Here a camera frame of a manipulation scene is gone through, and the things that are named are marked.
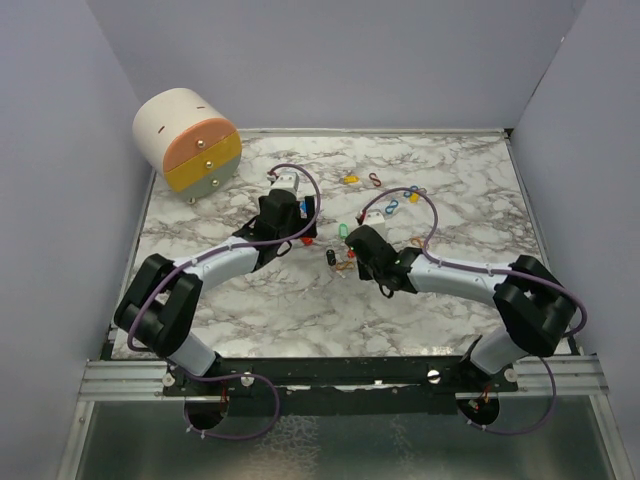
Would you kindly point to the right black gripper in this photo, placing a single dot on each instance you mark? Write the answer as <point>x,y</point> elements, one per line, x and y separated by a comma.
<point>362,272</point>

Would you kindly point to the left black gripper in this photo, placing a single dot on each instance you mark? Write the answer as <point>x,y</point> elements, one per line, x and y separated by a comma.
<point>303,223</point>

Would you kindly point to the blue s carabiner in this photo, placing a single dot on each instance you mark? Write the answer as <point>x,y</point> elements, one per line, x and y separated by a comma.
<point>410,191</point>
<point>391,207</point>

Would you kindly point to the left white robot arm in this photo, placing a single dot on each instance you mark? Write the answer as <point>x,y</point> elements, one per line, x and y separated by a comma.
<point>158,308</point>

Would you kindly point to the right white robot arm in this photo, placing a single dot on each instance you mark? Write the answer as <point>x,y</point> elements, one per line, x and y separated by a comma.
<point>535,309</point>

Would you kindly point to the orange S carabiner lower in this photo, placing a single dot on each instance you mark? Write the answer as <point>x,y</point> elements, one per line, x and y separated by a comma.
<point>345,265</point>

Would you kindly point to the black tag key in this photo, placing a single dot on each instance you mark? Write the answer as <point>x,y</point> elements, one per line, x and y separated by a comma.
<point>331,257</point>

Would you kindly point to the dark red S carabiner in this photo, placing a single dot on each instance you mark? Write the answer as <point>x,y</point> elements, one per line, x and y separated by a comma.
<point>375,179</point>

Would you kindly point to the round pastel drawer cabinet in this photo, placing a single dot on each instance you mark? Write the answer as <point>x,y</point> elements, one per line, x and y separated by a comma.
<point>190,144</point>

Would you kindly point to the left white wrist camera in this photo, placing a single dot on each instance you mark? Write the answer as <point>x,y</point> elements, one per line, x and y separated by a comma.
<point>288,181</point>

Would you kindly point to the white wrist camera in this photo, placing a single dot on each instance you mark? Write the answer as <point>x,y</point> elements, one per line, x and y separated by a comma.
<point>288,181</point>
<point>372,218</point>

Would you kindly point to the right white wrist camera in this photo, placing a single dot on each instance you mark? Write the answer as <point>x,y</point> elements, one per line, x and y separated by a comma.
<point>372,218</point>

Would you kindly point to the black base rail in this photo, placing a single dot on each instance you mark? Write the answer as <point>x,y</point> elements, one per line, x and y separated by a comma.
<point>337,386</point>

